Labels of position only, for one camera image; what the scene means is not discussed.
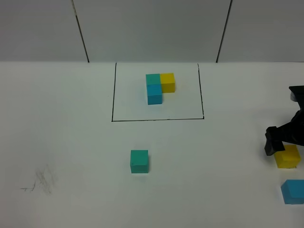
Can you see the yellow template block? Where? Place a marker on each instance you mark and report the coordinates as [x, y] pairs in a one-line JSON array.
[[167, 82]]

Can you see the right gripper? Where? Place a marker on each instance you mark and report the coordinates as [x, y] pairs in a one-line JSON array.
[[292, 132]]

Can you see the green template block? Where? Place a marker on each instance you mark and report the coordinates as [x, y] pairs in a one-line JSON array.
[[153, 79]]

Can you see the blue template block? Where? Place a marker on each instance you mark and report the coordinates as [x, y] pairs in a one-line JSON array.
[[154, 94]]

